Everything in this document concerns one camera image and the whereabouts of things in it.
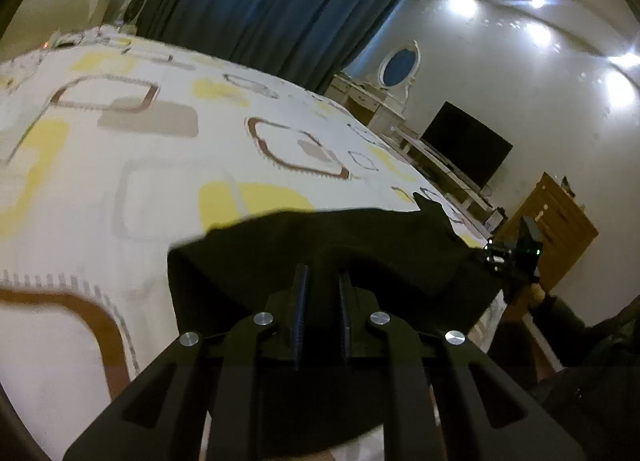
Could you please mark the white television bench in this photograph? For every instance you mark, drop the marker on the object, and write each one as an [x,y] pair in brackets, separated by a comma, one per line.
[450,181]

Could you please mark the person right hand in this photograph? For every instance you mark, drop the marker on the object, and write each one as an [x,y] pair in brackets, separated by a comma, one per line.
[532,293]

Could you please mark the black pants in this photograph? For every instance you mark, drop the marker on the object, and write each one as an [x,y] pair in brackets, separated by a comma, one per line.
[414,264]

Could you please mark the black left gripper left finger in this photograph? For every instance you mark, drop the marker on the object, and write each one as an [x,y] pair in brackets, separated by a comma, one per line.
[203,397]

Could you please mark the black flat television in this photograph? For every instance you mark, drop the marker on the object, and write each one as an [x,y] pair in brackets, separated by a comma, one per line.
[467,144]

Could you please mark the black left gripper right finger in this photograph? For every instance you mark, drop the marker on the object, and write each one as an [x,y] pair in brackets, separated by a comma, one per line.
[439,397]

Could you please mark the white patterned bed cover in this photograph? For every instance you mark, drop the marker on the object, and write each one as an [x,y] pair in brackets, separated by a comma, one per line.
[113,148]

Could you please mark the person right forearm dark sleeve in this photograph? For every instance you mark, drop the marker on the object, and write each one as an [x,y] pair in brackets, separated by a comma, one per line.
[595,397]

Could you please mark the brown wooden drawer cabinet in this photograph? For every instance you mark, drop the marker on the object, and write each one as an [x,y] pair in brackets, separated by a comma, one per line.
[565,229]

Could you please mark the dark blue curtain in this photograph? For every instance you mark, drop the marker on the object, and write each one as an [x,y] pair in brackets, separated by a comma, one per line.
[303,41]

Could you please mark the white oval vanity mirror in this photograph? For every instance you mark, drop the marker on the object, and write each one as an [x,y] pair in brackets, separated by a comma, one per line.
[397,71]

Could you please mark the white dressing table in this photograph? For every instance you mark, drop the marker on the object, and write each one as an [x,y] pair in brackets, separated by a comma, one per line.
[371,106]

